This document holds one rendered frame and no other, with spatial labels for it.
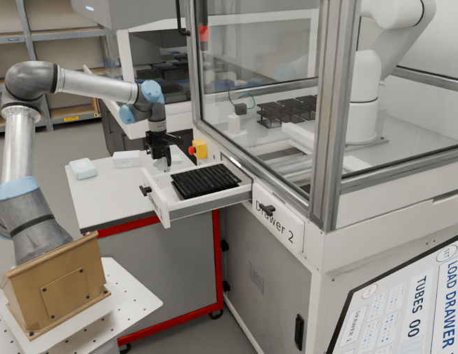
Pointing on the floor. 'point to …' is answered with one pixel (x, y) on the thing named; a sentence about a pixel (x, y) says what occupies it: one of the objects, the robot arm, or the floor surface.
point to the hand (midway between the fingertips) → (167, 171)
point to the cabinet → (294, 282)
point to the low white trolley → (152, 244)
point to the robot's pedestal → (73, 324)
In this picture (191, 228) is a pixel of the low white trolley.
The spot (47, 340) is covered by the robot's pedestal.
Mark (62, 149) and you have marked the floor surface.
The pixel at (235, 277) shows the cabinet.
